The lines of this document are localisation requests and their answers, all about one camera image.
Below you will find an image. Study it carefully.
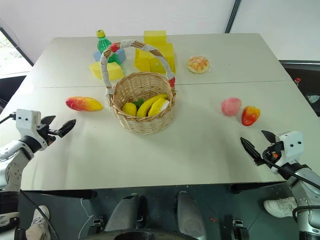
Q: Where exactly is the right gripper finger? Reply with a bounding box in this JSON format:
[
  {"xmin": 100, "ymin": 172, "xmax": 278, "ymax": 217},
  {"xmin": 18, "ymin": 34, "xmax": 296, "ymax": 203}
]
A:
[
  {"xmin": 240, "ymin": 136, "xmax": 264, "ymax": 167},
  {"xmin": 260, "ymin": 129, "xmax": 278, "ymax": 146}
]

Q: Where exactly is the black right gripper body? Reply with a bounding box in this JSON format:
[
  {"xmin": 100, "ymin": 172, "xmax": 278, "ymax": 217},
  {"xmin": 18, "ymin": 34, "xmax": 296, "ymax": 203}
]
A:
[{"xmin": 261, "ymin": 141, "xmax": 285, "ymax": 166}]

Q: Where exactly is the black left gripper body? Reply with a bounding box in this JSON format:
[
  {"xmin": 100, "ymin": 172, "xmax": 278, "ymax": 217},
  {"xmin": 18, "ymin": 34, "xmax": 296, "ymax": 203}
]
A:
[{"xmin": 36, "ymin": 123, "xmax": 59, "ymax": 146}]

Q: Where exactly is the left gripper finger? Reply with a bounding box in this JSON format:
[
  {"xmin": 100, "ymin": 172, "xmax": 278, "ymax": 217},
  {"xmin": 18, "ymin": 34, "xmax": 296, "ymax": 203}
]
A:
[
  {"xmin": 40, "ymin": 115, "xmax": 57, "ymax": 126},
  {"xmin": 56, "ymin": 119, "xmax": 77, "ymax": 139}
]

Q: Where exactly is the yellow plastic toy lemon slice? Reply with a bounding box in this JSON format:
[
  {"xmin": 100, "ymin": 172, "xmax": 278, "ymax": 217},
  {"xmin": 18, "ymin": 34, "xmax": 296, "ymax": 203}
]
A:
[{"xmin": 147, "ymin": 97, "xmax": 171, "ymax": 118}]

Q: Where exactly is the red strawberry toy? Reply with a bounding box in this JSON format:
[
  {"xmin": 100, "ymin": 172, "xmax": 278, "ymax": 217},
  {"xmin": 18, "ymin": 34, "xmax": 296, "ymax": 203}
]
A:
[{"xmin": 241, "ymin": 105, "xmax": 261, "ymax": 127}]

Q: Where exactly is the red yellow mango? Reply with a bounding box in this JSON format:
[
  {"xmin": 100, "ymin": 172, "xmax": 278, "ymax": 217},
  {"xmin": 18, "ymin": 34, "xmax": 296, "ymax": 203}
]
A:
[{"xmin": 65, "ymin": 96, "xmax": 104, "ymax": 112}]

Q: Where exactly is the pink peach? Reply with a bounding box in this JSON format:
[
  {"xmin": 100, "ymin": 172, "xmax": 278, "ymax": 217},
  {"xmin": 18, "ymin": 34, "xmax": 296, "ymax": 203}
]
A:
[{"xmin": 221, "ymin": 97, "xmax": 243, "ymax": 117}]

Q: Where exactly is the white sneaker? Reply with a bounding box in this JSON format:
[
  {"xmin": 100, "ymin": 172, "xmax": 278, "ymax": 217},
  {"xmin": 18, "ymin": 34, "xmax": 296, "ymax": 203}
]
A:
[
  {"xmin": 25, "ymin": 205, "xmax": 51, "ymax": 240},
  {"xmin": 263, "ymin": 196, "xmax": 299, "ymax": 219}
]

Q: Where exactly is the yellow sponge block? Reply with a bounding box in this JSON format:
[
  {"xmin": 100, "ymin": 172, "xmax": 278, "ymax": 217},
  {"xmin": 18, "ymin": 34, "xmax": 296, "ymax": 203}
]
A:
[{"xmin": 89, "ymin": 60, "xmax": 126, "ymax": 82}]

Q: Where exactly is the green leafy vegetable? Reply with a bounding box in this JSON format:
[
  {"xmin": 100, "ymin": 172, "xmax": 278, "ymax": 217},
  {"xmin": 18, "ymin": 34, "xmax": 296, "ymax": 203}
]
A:
[{"xmin": 132, "ymin": 97, "xmax": 146, "ymax": 109}]

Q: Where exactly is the yellow banana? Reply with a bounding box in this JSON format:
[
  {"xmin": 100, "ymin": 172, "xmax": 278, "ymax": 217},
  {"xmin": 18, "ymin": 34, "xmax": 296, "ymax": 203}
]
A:
[{"xmin": 136, "ymin": 93, "xmax": 170, "ymax": 118}]

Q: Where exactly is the grey rounded robot leg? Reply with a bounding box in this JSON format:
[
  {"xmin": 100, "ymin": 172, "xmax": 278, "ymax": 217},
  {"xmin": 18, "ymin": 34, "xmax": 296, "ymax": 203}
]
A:
[
  {"xmin": 175, "ymin": 190, "xmax": 208, "ymax": 240},
  {"xmin": 103, "ymin": 194, "xmax": 148, "ymax": 233}
]

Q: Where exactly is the green bottle yellow cap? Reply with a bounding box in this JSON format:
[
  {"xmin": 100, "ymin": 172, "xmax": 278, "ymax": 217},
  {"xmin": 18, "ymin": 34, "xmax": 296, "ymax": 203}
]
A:
[{"xmin": 96, "ymin": 29, "xmax": 122, "ymax": 66}]

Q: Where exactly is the blue sponge block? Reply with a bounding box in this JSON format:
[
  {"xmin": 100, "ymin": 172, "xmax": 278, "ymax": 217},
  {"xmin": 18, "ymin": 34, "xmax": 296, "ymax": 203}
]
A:
[{"xmin": 92, "ymin": 47, "xmax": 127, "ymax": 66}]

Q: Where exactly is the round bread bun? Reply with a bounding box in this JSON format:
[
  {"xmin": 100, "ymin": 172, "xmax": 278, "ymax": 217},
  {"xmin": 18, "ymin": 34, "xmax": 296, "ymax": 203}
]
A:
[{"xmin": 187, "ymin": 55, "xmax": 210, "ymax": 74}]

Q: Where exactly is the yellow box with hole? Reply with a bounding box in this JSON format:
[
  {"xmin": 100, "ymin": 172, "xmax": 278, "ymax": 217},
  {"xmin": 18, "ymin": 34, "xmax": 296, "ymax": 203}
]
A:
[{"xmin": 148, "ymin": 55, "xmax": 168, "ymax": 75}]

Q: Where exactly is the tall yellow plastic box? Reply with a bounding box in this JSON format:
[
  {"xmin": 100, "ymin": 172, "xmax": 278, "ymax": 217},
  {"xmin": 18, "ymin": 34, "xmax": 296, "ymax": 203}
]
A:
[{"xmin": 143, "ymin": 30, "xmax": 168, "ymax": 47}]

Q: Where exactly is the black metal pole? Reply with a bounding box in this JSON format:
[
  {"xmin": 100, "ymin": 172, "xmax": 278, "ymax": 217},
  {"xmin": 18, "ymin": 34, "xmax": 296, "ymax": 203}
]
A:
[{"xmin": 224, "ymin": 0, "xmax": 243, "ymax": 34}]

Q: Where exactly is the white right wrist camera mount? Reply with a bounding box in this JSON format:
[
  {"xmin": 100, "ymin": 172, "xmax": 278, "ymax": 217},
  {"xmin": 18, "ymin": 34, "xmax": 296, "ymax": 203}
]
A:
[{"xmin": 275, "ymin": 130, "xmax": 304, "ymax": 161}]

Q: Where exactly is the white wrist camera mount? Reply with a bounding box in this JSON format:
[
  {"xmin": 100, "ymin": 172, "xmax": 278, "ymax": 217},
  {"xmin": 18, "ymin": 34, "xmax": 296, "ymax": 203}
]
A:
[
  {"xmin": 15, "ymin": 109, "xmax": 42, "ymax": 138},
  {"xmin": 275, "ymin": 130, "xmax": 304, "ymax": 161}
]

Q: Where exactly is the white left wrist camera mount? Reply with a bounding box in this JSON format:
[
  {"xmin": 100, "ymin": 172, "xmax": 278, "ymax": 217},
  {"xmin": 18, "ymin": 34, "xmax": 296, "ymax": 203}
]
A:
[{"xmin": 15, "ymin": 109, "xmax": 42, "ymax": 138}]

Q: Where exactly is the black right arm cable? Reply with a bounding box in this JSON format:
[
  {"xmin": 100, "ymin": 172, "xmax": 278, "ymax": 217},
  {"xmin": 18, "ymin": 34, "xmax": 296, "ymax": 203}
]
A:
[{"xmin": 262, "ymin": 154, "xmax": 320, "ymax": 190}]

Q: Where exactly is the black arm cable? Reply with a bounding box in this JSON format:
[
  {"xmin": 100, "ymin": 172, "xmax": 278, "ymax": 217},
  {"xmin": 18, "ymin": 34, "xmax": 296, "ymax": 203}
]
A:
[
  {"xmin": 0, "ymin": 113, "xmax": 17, "ymax": 125},
  {"xmin": 262, "ymin": 154, "xmax": 320, "ymax": 190}
]

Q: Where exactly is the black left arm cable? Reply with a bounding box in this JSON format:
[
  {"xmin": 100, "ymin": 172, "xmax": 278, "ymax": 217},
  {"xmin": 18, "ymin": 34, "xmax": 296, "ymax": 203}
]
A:
[{"xmin": 0, "ymin": 113, "xmax": 17, "ymax": 125}]

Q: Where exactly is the black floor cable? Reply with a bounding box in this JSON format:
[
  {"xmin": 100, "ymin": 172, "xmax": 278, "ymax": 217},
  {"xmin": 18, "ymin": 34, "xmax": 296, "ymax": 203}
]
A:
[{"xmin": 20, "ymin": 190, "xmax": 61, "ymax": 240}]

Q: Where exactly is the wicker basket with handle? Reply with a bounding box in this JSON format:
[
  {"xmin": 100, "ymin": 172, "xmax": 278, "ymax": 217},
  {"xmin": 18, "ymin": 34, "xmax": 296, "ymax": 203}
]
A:
[{"xmin": 99, "ymin": 39, "xmax": 178, "ymax": 136}]

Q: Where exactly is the thin white cable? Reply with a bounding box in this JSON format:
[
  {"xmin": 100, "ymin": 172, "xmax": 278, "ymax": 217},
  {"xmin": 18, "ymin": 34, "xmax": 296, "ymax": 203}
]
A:
[{"xmin": 80, "ymin": 196, "xmax": 95, "ymax": 232}]

